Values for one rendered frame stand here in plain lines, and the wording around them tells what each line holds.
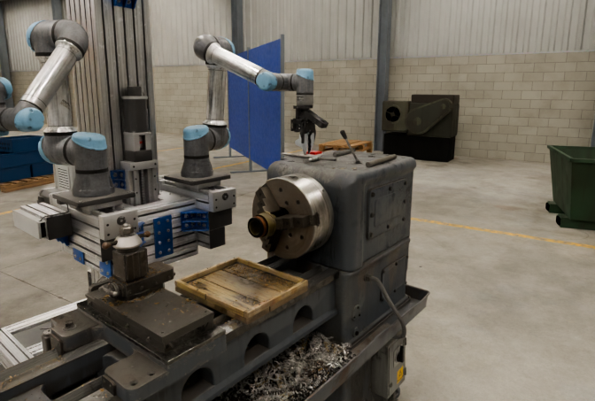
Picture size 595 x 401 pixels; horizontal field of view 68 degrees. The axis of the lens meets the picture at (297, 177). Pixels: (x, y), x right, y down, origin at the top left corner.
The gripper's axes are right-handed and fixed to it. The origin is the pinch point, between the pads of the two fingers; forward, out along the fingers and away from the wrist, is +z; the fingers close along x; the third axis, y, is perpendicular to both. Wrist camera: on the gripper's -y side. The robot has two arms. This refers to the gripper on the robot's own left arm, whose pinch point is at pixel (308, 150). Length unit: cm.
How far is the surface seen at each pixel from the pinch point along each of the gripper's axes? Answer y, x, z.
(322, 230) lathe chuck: -27.5, 26.6, 24.3
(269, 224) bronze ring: -16, 43, 20
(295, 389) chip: -36, 53, 71
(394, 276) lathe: -33, -23, 58
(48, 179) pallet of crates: 661, -146, 122
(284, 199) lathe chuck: -13.6, 31.9, 13.8
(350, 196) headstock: -32.2, 15.8, 12.9
